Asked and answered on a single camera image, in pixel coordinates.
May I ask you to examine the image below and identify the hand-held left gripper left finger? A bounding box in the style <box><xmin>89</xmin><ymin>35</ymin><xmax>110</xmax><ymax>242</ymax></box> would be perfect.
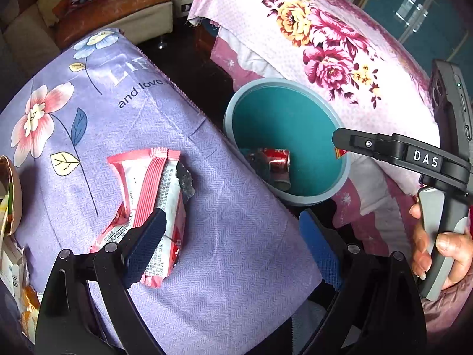
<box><xmin>34</xmin><ymin>208</ymin><xmax>167</xmax><ymax>355</ymax></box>

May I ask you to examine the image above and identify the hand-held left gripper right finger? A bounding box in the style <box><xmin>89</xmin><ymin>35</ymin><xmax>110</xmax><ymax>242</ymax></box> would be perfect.
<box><xmin>299</xmin><ymin>209</ymin><xmax>429</xmax><ymax>355</ymax></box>

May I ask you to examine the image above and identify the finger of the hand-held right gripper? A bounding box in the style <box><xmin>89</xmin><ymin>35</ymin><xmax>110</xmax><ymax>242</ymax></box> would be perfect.
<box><xmin>332</xmin><ymin>128</ymin><xmax>394</xmax><ymax>163</ymax></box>

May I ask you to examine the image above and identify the pink white snack wrapper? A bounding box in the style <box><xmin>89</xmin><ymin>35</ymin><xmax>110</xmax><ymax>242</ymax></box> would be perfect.
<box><xmin>90</xmin><ymin>148</ymin><xmax>196</xmax><ymax>288</ymax></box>

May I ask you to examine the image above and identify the teal round bin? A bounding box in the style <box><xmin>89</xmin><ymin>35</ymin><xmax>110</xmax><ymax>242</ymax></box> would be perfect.
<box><xmin>223</xmin><ymin>78</ymin><xmax>351</xmax><ymax>207</ymax></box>

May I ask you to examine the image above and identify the orange snack packet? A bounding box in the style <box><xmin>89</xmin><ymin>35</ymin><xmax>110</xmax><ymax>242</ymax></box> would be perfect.
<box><xmin>20</xmin><ymin>286</ymin><xmax>41</xmax><ymax>335</ymax></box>

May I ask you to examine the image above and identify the person's right hand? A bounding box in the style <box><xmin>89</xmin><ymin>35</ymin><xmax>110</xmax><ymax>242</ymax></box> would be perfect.
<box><xmin>409</xmin><ymin>201</ymin><xmax>473</xmax><ymax>290</ymax></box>

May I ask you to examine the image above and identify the purple floral tablecloth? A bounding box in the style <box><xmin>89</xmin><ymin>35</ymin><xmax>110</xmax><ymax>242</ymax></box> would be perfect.
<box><xmin>0</xmin><ymin>29</ymin><xmax>322</xmax><ymax>355</ymax></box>

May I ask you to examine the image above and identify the red soda can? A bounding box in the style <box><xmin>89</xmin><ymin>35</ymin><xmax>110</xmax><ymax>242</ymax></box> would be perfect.
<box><xmin>265</xmin><ymin>148</ymin><xmax>292</xmax><ymax>174</ymax></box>

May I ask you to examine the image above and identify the pink floral blanket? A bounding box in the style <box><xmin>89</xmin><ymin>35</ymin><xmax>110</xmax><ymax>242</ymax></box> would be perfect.
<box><xmin>187</xmin><ymin>0</ymin><xmax>442</xmax><ymax>200</ymax></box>

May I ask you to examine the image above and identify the white paper packet blue print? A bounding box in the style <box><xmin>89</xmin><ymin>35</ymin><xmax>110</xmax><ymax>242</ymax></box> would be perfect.
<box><xmin>0</xmin><ymin>235</ymin><xmax>28</xmax><ymax>300</ymax></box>

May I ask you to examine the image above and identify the brown coconut shell bowl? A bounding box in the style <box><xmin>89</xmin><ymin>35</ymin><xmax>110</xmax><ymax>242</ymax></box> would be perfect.
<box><xmin>0</xmin><ymin>155</ymin><xmax>25</xmax><ymax>235</ymax></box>

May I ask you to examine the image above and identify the white low cabinet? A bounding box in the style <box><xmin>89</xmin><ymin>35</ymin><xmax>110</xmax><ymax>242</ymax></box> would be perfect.
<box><xmin>173</xmin><ymin>0</ymin><xmax>200</xmax><ymax>17</ymax></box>

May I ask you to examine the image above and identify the brown leather seat cushion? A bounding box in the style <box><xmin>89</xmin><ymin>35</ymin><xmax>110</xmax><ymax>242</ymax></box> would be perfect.
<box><xmin>55</xmin><ymin>0</ymin><xmax>174</xmax><ymax>49</ymax></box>

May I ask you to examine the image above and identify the beige sofa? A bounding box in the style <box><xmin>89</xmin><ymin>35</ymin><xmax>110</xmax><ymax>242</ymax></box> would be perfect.
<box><xmin>0</xmin><ymin>0</ymin><xmax>174</xmax><ymax>78</ymax></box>

